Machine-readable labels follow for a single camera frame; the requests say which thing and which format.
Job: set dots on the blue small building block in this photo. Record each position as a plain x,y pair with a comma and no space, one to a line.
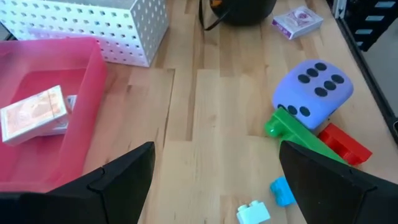
281,191

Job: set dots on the large red stepped block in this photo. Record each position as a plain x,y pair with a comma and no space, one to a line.
345,144

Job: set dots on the light cyan small block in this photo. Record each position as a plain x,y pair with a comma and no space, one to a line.
253,213

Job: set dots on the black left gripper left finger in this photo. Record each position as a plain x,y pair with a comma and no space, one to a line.
118,193

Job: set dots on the blue playing card box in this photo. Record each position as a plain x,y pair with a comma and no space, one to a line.
71,102

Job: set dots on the white perforated basket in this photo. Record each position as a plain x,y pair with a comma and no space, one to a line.
93,28

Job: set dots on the pink plastic bin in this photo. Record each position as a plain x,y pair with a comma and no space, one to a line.
84,102

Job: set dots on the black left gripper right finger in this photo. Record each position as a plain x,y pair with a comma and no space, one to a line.
326,193

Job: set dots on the red playing card box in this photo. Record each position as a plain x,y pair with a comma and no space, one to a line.
298,21

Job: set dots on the black bucket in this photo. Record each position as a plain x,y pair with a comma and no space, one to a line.
245,12

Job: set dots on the purple foam die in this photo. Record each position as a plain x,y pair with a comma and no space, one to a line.
295,96

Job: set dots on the long green building block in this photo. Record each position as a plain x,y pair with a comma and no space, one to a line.
286,127

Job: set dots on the black aluminium rig frame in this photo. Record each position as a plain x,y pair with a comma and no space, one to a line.
373,90

